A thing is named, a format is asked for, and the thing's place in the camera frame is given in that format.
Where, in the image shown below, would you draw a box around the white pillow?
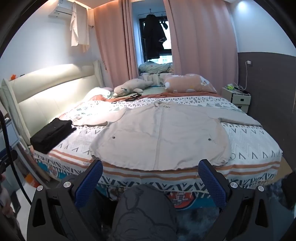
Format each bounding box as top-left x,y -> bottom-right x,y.
89,87 -> 114,101

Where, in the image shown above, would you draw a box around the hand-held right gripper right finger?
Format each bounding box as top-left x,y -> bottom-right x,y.
198,159 -> 278,241

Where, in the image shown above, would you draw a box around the black hanging coat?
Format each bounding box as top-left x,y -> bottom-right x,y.
142,14 -> 166,60

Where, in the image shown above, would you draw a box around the black folded clothes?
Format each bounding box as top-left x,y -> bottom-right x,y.
30,118 -> 77,154

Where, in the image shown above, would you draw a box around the black cable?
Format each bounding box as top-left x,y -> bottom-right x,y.
0,109 -> 31,207

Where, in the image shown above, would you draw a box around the person's left hand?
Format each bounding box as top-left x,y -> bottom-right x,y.
0,183 -> 14,218

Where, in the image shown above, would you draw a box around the cream padded headboard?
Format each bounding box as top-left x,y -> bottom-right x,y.
0,60 -> 103,146

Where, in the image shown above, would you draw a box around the pale framed panel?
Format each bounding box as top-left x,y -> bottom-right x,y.
0,120 -> 20,149

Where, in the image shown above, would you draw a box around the blue fuzzy rug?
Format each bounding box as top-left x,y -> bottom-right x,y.
176,178 -> 296,241

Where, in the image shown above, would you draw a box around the patterned bedspread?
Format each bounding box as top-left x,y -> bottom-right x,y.
30,93 -> 284,209

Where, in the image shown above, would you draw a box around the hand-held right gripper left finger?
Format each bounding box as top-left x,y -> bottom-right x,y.
27,159 -> 104,241

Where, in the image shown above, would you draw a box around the white hanging shirt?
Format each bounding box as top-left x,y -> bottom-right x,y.
70,2 -> 90,52

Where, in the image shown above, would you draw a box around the white charging cable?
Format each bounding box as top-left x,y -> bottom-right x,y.
233,64 -> 251,93

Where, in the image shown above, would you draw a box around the pale floral quilt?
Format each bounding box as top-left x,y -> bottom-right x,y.
138,61 -> 174,73

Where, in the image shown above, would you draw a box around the grey plush toy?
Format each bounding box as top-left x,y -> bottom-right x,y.
113,78 -> 154,97

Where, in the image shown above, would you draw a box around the peach printed pillow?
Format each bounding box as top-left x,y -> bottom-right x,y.
163,74 -> 218,94

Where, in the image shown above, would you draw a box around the white air conditioner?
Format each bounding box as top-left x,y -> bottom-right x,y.
48,0 -> 74,16

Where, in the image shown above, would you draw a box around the black straps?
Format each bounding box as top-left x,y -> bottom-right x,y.
111,93 -> 167,104

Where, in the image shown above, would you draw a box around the white nightstand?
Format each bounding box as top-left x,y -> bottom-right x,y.
221,87 -> 251,113

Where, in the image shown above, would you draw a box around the balcony window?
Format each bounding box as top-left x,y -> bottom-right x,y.
139,20 -> 173,64

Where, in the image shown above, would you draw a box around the beige jacket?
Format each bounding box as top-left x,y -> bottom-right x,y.
73,100 -> 262,171

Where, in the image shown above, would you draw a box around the pink curtain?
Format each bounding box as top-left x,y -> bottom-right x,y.
163,0 -> 238,80
94,0 -> 139,90

